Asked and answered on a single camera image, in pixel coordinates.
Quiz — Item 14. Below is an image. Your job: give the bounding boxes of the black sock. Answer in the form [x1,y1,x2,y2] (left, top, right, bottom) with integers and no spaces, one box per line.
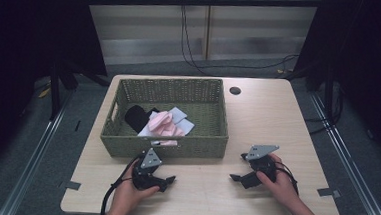
[123,104,162,136]

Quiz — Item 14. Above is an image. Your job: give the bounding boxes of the yellow floor marker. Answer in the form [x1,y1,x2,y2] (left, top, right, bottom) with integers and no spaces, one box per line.
[38,85,53,100]

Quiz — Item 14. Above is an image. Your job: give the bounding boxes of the pink sock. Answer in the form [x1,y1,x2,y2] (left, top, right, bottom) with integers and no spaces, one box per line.
[147,109,174,134]
[158,124,187,148]

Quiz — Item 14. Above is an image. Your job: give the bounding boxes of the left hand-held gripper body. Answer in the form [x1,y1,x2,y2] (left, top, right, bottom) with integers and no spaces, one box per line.
[130,146,172,193]

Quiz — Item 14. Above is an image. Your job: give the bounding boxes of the black metal stand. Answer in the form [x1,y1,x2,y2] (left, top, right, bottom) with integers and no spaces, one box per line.
[46,60,64,122]
[322,60,339,125]

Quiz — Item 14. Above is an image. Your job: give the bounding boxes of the metal floor rail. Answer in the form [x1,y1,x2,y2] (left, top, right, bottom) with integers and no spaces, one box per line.
[0,87,76,215]
[301,90,381,215]

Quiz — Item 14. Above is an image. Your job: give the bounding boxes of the black curtain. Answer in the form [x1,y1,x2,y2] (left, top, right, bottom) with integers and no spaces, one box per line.
[287,0,381,167]
[0,0,113,194]

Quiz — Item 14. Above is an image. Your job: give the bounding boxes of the hand-held gripper black cable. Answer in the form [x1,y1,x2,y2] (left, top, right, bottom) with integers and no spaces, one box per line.
[270,160,301,196]
[99,152,143,215]

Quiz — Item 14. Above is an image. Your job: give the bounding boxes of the green woven basket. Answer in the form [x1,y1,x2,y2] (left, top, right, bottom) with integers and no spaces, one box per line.
[98,71,233,165]

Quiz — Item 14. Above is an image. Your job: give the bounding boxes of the person's left hand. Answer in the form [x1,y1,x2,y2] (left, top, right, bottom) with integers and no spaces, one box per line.
[109,159,163,215]

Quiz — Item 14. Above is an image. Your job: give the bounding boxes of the left hand-held gripper black cable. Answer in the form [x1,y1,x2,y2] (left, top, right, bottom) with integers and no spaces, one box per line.
[99,152,143,215]

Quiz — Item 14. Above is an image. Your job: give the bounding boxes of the white sock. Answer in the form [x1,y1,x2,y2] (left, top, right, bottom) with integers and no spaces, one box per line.
[137,115,196,142]
[166,105,190,125]

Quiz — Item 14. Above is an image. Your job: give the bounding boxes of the black floor cable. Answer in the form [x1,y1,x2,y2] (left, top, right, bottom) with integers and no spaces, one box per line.
[302,88,346,137]

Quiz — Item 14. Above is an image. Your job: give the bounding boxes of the black horizontal bar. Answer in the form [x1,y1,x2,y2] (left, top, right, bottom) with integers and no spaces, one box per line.
[84,0,323,20]

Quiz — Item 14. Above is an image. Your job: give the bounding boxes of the grey tape strip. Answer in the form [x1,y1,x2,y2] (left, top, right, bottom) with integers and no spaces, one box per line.
[316,186,343,200]
[64,180,83,192]

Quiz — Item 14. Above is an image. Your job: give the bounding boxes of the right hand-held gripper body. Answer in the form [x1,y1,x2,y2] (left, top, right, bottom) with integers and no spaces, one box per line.
[239,143,280,192]

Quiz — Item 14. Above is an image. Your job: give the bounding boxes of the person's right hand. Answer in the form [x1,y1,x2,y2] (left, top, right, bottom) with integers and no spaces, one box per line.
[253,152,302,212]

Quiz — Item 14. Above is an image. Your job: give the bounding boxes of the right hand-held gripper black cable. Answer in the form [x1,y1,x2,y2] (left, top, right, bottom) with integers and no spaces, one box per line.
[270,160,301,196]

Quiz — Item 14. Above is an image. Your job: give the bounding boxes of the black wall cable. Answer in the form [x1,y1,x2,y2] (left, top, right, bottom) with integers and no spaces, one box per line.
[176,4,304,82]

